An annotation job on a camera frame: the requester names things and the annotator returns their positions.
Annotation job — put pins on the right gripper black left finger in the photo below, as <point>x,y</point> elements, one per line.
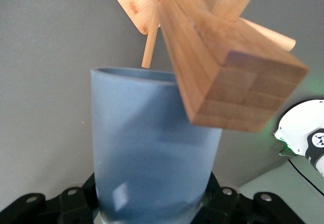
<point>50,211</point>

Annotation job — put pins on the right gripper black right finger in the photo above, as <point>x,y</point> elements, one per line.
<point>240,211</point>

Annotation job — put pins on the light blue cup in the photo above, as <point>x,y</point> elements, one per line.
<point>152,158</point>

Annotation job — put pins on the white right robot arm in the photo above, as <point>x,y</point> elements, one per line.
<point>296,128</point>

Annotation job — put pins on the wooden cup rack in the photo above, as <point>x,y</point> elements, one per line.
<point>227,69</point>

